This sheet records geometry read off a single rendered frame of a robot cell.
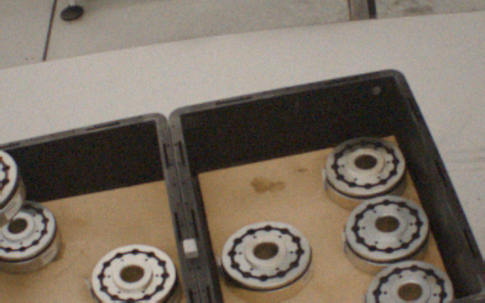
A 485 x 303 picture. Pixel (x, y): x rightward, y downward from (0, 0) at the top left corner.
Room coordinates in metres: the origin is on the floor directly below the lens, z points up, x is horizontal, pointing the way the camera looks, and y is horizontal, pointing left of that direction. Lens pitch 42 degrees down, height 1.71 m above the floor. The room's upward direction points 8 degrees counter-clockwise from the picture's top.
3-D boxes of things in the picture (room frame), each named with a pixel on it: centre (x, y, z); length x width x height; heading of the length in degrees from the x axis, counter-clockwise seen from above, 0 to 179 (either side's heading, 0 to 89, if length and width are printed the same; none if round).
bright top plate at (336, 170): (0.88, -0.15, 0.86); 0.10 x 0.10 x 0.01
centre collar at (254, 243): (0.76, -0.01, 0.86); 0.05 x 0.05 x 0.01
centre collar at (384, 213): (0.77, -0.15, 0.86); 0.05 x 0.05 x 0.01
